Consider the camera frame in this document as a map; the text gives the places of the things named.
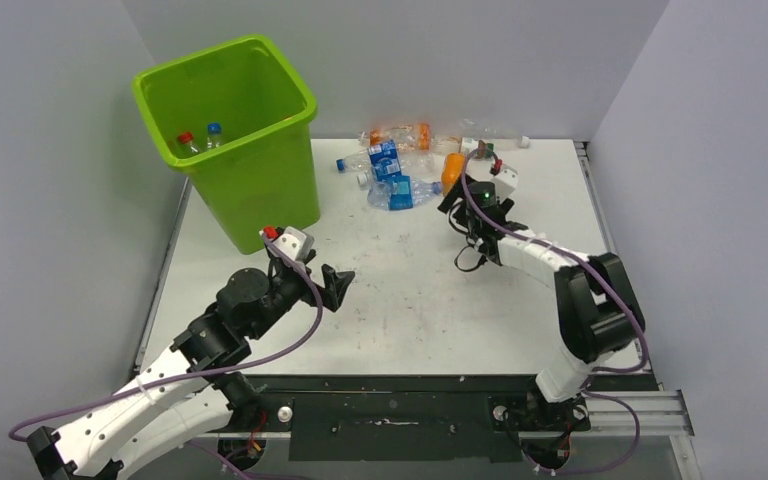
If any red label clear bottle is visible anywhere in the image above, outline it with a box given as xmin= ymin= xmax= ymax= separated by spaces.
xmin=176 ymin=131 xmax=202 ymax=158

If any Pepsi bottle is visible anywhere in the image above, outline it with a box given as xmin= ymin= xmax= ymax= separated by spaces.
xmin=205 ymin=122 xmax=226 ymax=151

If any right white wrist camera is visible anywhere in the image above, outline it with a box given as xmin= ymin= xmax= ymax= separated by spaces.
xmin=490 ymin=159 xmax=520 ymax=201

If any orange bottle barcode label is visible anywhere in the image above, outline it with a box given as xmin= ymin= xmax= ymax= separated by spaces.
xmin=440 ymin=152 xmax=465 ymax=195

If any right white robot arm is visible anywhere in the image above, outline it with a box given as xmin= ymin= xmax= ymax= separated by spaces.
xmin=438 ymin=178 xmax=645 ymax=428

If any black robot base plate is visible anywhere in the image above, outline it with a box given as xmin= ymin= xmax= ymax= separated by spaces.
xmin=191 ymin=374 xmax=597 ymax=464

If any orange label bottle rear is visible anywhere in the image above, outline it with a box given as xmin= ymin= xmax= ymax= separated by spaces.
xmin=358 ymin=122 xmax=431 ymax=151

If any green plastic bin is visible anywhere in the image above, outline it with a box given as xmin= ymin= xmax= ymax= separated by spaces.
xmin=132 ymin=35 xmax=320 ymax=254

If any green-red label bottle rear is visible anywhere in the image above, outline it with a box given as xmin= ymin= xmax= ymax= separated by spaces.
xmin=431 ymin=136 xmax=530 ymax=159

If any blue label clear bottle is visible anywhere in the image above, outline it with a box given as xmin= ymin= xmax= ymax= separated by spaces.
xmin=336 ymin=140 xmax=435 ymax=187

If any aluminium frame rail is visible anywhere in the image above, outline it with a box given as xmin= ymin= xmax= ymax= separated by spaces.
xmin=585 ymin=390 xmax=695 ymax=437

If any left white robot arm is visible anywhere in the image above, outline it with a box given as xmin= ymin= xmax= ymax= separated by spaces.
xmin=25 ymin=246 xmax=355 ymax=479

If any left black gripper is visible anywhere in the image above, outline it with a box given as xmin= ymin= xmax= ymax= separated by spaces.
xmin=247 ymin=249 xmax=353 ymax=339

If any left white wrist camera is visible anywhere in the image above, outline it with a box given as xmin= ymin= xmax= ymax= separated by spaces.
xmin=260 ymin=226 xmax=315 ymax=264

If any crushed blue label bottle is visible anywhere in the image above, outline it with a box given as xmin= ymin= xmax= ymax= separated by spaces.
xmin=367 ymin=175 xmax=443 ymax=211

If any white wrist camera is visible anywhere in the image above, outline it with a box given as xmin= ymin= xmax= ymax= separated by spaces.
xmin=490 ymin=159 xmax=520 ymax=201
xmin=260 ymin=226 xmax=315 ymax=264

